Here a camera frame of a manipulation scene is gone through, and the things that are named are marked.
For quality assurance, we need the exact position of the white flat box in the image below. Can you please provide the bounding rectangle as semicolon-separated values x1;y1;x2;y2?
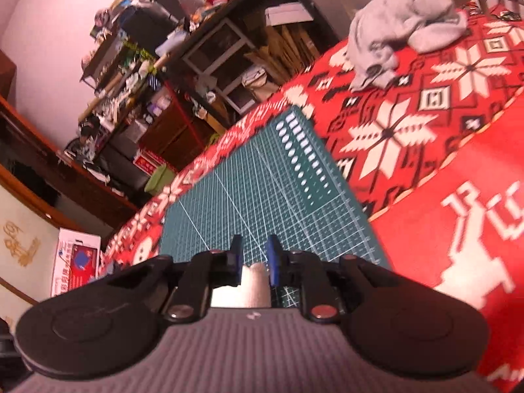
264;2;314;26

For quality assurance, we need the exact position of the green waste bin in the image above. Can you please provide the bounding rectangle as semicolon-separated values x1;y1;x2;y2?
144;164;178;196

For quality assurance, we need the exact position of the grey sweater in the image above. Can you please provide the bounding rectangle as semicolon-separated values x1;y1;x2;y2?
346;0;468;91

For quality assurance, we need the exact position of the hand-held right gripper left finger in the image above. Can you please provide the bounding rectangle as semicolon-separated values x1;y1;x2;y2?
98;234;243;323

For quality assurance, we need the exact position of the red patterned blanket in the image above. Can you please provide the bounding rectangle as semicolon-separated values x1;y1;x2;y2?
98;2;524;391

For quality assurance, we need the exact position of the red and white product box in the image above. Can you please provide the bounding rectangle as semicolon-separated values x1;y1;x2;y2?
51;228;102;296

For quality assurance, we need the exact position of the cluttered shelf rack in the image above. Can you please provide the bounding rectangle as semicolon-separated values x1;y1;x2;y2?
78;0;164;132

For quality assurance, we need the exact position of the red broom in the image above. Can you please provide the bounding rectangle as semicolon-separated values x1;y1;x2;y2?
164;81;206;150

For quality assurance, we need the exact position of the gold wall decal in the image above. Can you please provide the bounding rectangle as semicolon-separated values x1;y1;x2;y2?
3;220;42;268

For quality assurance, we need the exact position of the wooden drawer cabinet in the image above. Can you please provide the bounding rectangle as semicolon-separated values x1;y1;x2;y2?
138;92;214;169

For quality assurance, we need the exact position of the white drawer unit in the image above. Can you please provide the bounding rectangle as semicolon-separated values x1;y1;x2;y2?
181;17;271;114

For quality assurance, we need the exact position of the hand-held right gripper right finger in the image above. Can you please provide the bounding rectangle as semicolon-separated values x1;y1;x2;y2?
264;235;410;323

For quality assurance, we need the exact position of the green cutting mat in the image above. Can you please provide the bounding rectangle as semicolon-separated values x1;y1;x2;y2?
158;104;393;309

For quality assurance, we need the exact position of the red upright box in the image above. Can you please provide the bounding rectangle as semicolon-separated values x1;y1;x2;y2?
132;149;165;178

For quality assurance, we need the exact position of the cream knit vest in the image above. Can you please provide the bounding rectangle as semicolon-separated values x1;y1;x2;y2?
211;264;271;309

